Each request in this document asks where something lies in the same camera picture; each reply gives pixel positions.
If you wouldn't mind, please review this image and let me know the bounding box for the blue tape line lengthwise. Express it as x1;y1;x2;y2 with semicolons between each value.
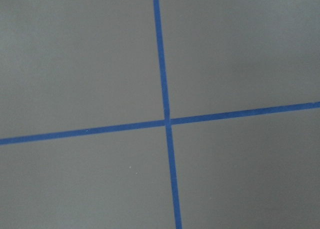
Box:
153;0;183;229

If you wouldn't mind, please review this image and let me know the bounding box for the blue tape line crosswise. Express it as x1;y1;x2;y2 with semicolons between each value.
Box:
0;101;320;146

